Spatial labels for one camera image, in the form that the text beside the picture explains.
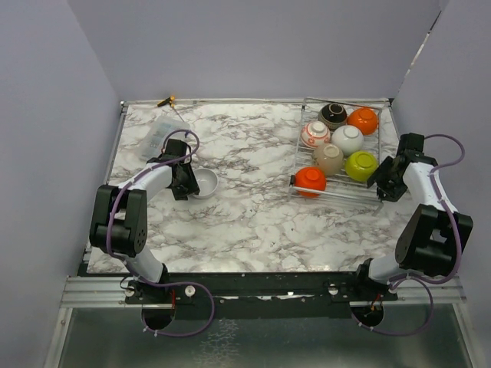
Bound beige bowl dark outside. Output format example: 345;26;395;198
318;103;348;130

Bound purple cable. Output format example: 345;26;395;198
387;133;467;338
106;129;200;287

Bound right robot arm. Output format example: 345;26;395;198
352;133;473;300

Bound white shallow bowl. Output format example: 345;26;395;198
193;168;219;199

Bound lime green bowl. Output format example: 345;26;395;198
344;150;378;182

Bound white bowl grey outside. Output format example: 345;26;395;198
331;125;364;157

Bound white wire dish rack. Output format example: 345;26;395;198
288;97;387;212

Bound white orange striped bowl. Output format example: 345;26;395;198
312;143;344;176

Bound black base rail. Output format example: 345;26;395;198
78;260;400;321

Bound yellow black T-handle key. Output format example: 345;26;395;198
156;96;189;126

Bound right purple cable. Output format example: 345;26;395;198
387;133;467;338

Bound orange floral pattern bowl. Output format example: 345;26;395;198
300;120;331;148

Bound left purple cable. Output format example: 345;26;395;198
106;129;200;287

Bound clear plastic parts box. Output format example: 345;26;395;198
137;117;190;162

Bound aluminium frame rail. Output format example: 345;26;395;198
59;274;131;308

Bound white bowl orange outside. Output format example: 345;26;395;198
347;107;379;136

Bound red orange glossy bowl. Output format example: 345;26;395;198
295;166;327;192

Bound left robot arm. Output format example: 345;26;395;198
89;139;199;303

